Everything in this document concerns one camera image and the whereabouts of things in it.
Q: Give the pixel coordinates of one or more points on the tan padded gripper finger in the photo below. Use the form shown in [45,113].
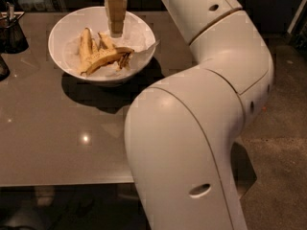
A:
[116,12]

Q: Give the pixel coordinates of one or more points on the long yellow banana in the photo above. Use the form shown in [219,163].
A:
[102,58]

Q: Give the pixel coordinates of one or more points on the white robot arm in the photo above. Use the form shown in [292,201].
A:
[179,131]

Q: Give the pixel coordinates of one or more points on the small banana piece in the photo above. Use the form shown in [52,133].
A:
[106,41]

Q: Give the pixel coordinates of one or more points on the white ceramic bowl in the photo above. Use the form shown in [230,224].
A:
[64,41]

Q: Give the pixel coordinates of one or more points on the white paper liner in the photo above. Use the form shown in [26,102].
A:
[93,53]

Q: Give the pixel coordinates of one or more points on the black mesh utensil holder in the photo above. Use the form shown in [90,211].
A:
[12,38]

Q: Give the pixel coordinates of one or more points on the dark glass object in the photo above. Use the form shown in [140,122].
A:
[4,69]

